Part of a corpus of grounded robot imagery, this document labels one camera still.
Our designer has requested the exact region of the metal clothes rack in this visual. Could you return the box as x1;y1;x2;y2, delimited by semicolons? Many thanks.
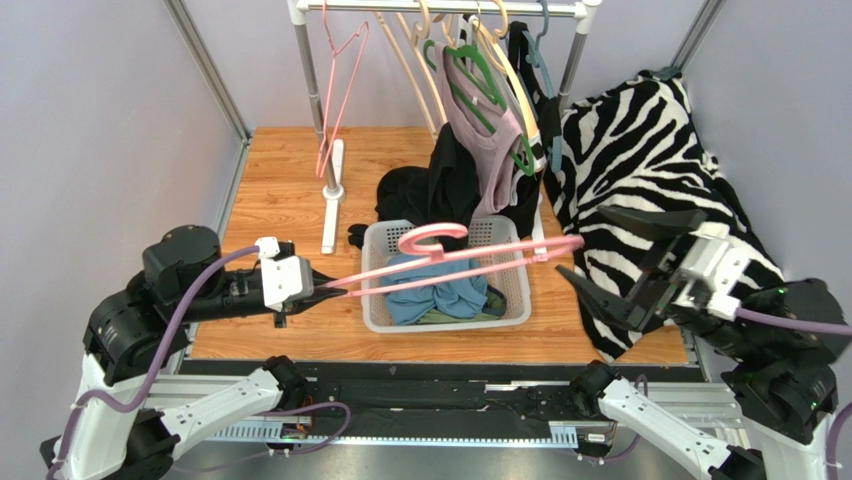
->
287;0;601;255

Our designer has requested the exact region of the grey-blue hanger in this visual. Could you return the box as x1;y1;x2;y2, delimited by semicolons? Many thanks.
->
525;0;562;174

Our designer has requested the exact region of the thin pink wire hanger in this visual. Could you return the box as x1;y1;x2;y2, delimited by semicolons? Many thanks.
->
315;0;371;180

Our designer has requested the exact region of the zebra print blanket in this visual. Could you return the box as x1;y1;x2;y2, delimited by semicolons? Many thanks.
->
545;69;792;364

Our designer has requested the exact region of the mauve tank top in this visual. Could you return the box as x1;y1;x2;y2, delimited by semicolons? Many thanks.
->
430;43;524;217

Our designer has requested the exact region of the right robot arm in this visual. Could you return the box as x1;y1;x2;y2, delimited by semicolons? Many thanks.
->
562;206;851;479

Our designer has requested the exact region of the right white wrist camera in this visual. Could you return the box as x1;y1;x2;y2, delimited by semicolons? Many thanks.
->
669;223;751;321

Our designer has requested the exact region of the green hanger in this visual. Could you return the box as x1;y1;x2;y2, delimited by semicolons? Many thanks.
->
422;40;536;176

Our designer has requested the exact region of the blue tank top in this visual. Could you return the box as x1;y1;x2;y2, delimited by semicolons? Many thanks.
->
379;259;488;326

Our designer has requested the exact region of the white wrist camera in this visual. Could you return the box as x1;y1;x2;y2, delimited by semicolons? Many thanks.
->
669;223;751;321
255;236;315;313

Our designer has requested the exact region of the white plastic laundry basket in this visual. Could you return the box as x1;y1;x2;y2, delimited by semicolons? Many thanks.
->
361;216;532;334

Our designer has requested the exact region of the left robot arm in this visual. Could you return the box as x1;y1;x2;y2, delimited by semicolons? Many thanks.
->
40;225;343;479

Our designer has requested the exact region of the beige wooden hanger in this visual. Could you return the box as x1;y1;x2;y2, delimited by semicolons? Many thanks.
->
373;1;447;141

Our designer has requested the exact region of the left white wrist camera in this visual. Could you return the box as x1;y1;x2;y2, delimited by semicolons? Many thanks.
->
255;236;315;313

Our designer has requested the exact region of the green tank top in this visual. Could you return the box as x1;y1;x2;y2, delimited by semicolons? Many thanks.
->
415;287;507;325

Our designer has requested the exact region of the thick pink plastic hanger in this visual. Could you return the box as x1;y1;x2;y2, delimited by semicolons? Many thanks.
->
330;222;585;297

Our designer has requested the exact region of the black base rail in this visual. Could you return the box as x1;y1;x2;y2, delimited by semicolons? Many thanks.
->
179;359;640;444

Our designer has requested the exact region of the black tank top on right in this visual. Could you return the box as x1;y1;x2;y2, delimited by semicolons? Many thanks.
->
500;21;562;238

